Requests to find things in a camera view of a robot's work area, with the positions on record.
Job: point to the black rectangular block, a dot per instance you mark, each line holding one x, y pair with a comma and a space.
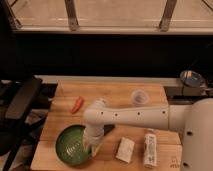
108, 129

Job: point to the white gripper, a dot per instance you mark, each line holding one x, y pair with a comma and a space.
92, 135

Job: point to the orange carrot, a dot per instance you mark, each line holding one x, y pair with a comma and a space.
78, 103

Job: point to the green ceramic bowl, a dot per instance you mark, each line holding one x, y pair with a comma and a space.
69, 146

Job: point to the white sponge block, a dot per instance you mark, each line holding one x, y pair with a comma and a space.
125, 150

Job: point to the black office chair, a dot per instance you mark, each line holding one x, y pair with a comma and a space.
16, 114

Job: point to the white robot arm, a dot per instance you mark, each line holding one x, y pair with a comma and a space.
194, 122

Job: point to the metal bowl in background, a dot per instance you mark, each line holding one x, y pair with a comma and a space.
191, 78

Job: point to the clear plastic cup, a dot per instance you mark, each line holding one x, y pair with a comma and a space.
139, 97

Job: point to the white tube bottle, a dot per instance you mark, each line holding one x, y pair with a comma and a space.
150, 149

